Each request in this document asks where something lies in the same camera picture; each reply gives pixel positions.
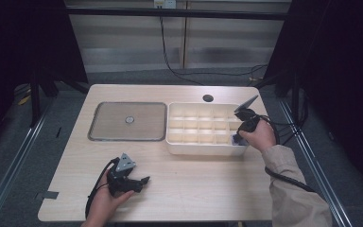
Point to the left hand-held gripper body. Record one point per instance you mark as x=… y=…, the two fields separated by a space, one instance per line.
x=119 y=183

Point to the black metal stand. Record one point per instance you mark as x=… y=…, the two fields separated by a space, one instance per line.
x=294 y=94
x=35 y=101

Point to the grey tape strip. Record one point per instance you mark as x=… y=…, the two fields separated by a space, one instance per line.
x=48 y=195

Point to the light blue sock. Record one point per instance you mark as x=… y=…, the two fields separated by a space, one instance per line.
x=241 y=141

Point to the person's left hand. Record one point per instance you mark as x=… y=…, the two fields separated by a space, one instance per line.
x=105 y=203

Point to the white divided storage box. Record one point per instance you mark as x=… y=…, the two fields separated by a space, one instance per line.
x=201 y=148

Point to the aluminium floor rail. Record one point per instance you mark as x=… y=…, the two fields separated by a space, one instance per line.
x=15 y=160
x=315 y=157

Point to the black horizontal bar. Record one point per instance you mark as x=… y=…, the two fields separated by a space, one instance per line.
x=170 y=13

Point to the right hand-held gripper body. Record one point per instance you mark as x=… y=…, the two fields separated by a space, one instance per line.
x=248 y=119

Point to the person's right hand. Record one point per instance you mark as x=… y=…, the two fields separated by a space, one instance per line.
x=261 y=137

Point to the yellow floor item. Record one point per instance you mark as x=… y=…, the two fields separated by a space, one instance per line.
x=24 y=100

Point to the white wall outlet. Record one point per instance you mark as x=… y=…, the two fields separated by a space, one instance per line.
x=165 y=3

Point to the small black floor item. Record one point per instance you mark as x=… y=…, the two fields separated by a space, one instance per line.
x=58 y=132

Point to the black curtain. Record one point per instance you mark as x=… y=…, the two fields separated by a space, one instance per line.
x=343 y=78
x=19 y=47

